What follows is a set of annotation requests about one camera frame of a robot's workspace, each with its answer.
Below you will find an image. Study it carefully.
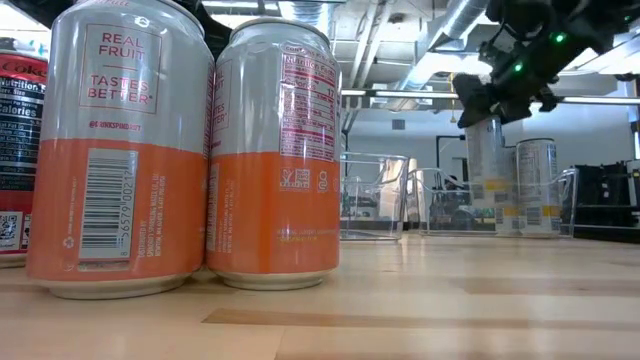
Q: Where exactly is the ceiling light bar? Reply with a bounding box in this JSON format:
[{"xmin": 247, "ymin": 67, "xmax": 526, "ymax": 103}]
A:
[{"xmin": 341, "ymin": 88, "xmax": 640, "ymax": 106}]

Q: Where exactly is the white door panel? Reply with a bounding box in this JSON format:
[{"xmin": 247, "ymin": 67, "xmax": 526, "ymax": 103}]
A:
[{"xmin": 379, "ymin": 157, "xmax": 419, "ymax": 224}]

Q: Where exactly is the red Coke can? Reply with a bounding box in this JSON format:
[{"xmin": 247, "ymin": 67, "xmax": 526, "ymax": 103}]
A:
[{"xmin": 0, "ymin": 37, "xmax": 50, "ymax": 270}]

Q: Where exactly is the black cabinet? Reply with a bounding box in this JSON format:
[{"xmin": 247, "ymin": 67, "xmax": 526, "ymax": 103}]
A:
[{"xmin": 573, "ymin": 160, "xmax": 640, "ymax": 229}]

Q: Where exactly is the black pipe stand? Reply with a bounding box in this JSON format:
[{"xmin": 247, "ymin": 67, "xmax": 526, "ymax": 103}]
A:
[{"xmin": 435, "ymin": 133, "xmax": 469, "ymax": 171}]

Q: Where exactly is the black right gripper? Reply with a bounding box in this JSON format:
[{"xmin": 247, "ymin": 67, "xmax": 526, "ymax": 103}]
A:
[{"xmin": 452, "ymin": 29, "xmax": 559, "ymax": 129}]

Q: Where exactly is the clear plastic bin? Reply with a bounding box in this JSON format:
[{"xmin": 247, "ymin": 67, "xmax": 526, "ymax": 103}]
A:
[
  {"xmin": 339, "ymin": 151, "xmax": 410, "ymax": 242},
  {"xmin": 405, "ymin": 166, "xmax": 580, "ymax": 238}
]

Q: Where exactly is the white Celsius can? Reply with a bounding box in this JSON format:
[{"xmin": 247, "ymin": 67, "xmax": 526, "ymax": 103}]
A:
[
  {"xmin": 464, "ymin": 116, "xmax": 506, "ymax": 210},
  {"xmin": 494, "ymin": 144, "xmax": 519, "ymax": 237},
  {"xmin": 515, "ymin": 137, "xmax": 561, "ymax": 237}
]

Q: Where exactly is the silver spiral ceiling duct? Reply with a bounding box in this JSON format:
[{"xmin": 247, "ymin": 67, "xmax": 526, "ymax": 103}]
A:
[{"xmin": 277, "ymin": 0, "xmax": 335, "ymax": 41}]

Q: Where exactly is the orange and grey Spindrift can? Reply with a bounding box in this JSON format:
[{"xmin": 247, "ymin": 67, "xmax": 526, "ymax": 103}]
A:
[
  {"xmin": 25, "ymin": 0, "xmax": 216, "ymax": 301},
  {"xmin": 205, "ymin": 17, "xmax": 343, "ymax": 292}
]

